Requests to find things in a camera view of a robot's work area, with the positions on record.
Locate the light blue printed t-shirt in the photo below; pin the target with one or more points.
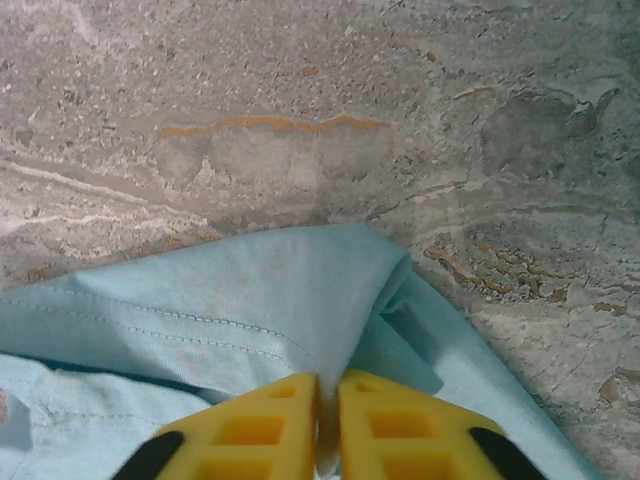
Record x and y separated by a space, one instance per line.
200 300

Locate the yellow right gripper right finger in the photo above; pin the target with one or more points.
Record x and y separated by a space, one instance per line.
400 435

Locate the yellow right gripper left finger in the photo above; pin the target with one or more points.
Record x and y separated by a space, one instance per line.
250 435

